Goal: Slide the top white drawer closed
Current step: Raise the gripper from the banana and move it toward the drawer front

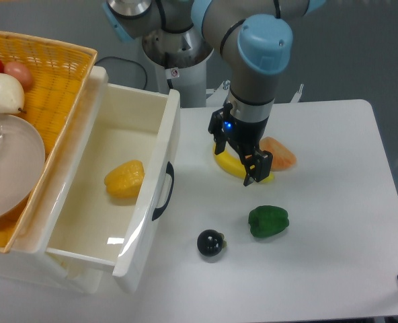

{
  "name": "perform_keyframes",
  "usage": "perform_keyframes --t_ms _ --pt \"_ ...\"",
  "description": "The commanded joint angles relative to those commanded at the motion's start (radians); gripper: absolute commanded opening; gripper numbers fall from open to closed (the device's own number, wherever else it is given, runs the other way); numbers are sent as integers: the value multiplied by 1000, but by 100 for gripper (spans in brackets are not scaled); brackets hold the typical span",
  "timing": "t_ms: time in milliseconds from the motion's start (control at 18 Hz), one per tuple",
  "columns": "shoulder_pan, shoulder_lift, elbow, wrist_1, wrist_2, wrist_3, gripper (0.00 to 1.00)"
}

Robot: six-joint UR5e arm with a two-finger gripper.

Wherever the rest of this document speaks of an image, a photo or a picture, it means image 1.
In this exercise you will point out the black round mangosteen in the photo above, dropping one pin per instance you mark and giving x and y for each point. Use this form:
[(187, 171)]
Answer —
[(210, 242)]

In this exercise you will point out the yellow toy banana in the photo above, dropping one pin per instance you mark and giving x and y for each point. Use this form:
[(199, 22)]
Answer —
[(229, 162)]

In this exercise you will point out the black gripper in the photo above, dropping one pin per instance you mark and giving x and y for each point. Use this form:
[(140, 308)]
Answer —
[(243, 137)]

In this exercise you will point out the yellow wicker basket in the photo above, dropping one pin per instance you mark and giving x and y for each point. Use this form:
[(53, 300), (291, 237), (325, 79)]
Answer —
[(60, 71)]

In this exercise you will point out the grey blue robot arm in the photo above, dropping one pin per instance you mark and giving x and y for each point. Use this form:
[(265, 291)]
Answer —
[(252, 37)]

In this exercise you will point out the pink toy peach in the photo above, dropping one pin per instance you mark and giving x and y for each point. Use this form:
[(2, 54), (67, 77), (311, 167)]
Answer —
[(21, 73)]

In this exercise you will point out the white top drawer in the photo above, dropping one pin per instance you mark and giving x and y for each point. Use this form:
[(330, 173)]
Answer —
[(110, 235)]

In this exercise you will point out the yellow toy corn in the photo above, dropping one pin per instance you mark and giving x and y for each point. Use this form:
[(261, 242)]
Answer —
[(125, 181)]

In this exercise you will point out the beige plate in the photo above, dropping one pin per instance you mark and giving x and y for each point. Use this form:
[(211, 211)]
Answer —
[(22, 158)]

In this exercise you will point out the orange fruit slice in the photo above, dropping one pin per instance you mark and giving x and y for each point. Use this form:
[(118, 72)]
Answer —
[(283, 158)]

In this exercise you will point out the white toy pear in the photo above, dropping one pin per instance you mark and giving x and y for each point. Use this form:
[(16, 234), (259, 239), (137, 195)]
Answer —
[(12, 96)]

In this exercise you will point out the green bell pepper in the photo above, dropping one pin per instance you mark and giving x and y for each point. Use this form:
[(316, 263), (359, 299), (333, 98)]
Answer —
[(267, 220)]

